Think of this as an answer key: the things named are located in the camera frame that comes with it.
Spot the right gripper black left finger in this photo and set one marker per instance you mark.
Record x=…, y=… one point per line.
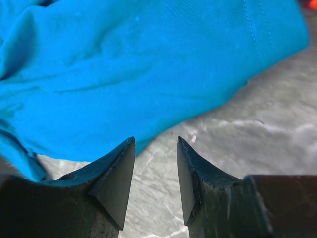
x=90, y=202

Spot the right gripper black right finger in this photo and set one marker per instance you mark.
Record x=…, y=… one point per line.
x=216, y=204

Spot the teal blue t shirt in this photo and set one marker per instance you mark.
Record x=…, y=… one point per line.
x=77, y=77

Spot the folded orange t shirt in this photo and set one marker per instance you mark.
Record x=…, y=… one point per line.
x=312, y=4

